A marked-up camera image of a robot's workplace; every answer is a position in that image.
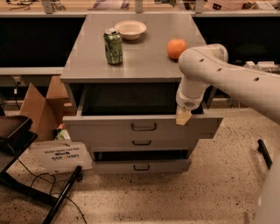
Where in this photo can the black bar at right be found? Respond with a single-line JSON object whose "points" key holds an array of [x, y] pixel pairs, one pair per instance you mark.
{"points": [[263, 150]]}

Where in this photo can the grey top drawer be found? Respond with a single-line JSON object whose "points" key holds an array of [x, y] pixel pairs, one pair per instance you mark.
{"points": [[135, 111]]}

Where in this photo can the grey drawer cabinet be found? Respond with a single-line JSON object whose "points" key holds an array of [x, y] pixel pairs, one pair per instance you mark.
{"points": [[149, 49]]}

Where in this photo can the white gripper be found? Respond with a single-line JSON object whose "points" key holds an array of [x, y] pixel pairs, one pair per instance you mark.
{"points": [[186, 103]]}

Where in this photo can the green soda can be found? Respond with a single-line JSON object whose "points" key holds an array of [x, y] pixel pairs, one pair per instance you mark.
{"points": [[113, 46]]}

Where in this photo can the grey bottom drawer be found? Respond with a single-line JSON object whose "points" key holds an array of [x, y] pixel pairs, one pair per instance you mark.
{"points": [[141, 166]]}

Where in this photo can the orange fruit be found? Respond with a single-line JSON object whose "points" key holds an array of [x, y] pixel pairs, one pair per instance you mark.
{"points": [[175, 47]]}

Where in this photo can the brown cardboard box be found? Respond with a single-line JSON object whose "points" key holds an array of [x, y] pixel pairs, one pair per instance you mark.
{"points": [[46, 112]]}

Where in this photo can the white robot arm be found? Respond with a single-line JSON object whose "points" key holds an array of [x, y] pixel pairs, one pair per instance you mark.
{"points": [[264, 101]]}

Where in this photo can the white printed box flap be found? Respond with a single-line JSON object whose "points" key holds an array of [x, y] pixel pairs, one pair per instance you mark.
{"points": [[61, 156]]}

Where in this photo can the white power adapter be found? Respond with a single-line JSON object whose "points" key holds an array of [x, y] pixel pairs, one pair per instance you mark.
{"points": [[266, 66]]}

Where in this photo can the black metal stand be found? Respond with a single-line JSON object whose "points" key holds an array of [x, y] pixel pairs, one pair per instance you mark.
{"points": [[15, 137]]}

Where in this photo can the white bowl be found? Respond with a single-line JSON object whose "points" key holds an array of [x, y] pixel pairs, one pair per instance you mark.
{"points": [[131, 29]]}

